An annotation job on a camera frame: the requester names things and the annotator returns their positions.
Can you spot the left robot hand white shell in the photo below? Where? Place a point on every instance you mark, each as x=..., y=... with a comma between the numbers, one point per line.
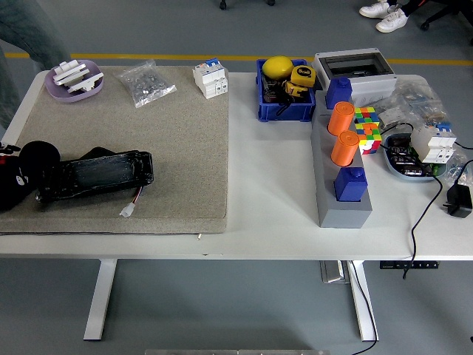
x=7, y=149

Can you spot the black rag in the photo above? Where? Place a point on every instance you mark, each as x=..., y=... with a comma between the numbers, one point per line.
x=37, y=155

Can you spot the black display panel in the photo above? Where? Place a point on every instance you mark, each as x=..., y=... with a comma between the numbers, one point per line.
x=96, y=174

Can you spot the black table control panel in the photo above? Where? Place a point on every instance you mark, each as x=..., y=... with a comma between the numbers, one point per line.
x=410, y=264

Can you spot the purple tray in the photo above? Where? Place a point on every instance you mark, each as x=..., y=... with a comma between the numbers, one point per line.
x=59, y=94

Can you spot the clear bag of screws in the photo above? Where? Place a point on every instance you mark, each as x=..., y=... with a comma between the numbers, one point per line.
x=146, y=83

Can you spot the grey-brown mat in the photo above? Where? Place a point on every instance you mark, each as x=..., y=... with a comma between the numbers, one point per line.
x=166, y=148

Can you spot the white table leg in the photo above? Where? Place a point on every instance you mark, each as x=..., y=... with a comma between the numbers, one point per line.
x=359, y=288
x=101, y=296

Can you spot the white circuit breaker blue lever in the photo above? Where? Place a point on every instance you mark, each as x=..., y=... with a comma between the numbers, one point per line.
x=432, y=144
x=210, y=79

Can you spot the dark brown part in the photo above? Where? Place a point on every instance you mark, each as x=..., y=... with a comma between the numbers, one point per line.
x=271, y=92

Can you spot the blue plastic bin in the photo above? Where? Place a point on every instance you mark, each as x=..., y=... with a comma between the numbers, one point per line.
x=284, y=112

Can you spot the black clip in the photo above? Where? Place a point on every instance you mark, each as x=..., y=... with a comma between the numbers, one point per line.
x=284, y=108

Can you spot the yellow round object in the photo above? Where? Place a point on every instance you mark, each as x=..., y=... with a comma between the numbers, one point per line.
x=277, y=67

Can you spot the yellow black tape measure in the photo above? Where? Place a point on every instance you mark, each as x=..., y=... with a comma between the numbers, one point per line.
x=303, y=75

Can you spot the orange cylinder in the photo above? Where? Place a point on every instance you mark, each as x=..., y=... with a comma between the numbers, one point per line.
x=344, y=149
x=340, y=118

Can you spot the blue block with knob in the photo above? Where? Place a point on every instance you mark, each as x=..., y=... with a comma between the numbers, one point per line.
x=349, y=186
x=338, y=94

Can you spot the grey holder block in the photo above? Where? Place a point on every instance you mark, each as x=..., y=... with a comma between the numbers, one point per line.
x=343, y=216

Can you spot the grey metal control box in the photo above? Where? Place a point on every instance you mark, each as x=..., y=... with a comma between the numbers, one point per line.
x=332, y=271

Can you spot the multicolour puzzle cube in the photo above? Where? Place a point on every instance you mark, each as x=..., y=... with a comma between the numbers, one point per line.
x=367, y=125

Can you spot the person's foot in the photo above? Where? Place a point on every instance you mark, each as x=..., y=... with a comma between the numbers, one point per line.
x=373, y=10
x=391, y=21

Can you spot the dark electronic parts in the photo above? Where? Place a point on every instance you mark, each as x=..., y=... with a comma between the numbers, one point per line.
x=401, y=155

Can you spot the light blue tray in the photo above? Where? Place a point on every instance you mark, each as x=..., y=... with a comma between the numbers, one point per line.
x=410, y=178

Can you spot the large clear bag of parts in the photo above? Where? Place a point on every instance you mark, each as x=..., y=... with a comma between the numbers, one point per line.
x=417, y=98

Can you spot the person's leg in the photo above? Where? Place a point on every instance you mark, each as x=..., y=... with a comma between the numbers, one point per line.
x=412, y=6

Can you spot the small clear bag of parts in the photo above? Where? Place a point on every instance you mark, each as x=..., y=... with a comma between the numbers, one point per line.
x=460, y=157

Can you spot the black power adapter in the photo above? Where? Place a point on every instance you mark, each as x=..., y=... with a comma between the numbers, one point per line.
x=458, y=201

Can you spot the black office chair base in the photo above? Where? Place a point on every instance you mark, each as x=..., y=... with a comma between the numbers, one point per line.
x=443, y=13

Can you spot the white plastic rail piece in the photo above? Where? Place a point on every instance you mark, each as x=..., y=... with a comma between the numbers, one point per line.
x=85, y=83
x=72, y=74
x=69, y=65

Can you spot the grey enclosure box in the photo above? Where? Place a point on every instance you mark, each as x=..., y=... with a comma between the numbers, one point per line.
x=373, y=87

